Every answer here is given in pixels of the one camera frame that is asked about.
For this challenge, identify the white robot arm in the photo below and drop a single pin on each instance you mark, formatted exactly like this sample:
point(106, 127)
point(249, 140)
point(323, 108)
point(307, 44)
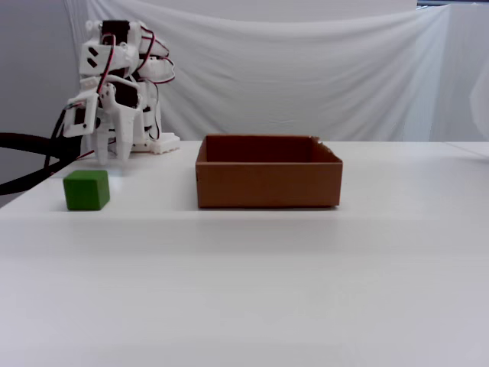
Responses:
point(95, 57)

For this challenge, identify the brown cardboard box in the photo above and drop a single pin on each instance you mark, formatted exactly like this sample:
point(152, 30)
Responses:
point(267, 183)

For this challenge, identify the white cloth backdrop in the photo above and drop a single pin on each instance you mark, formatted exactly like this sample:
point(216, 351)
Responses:
point(290, 76)

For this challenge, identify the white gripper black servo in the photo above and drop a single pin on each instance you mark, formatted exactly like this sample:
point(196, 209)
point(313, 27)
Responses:
point(123, 119)

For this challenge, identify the green cube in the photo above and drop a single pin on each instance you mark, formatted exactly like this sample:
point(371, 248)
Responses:
point(86, 190)

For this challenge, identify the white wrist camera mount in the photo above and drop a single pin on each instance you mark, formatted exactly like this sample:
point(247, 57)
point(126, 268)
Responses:
point(78, 118)

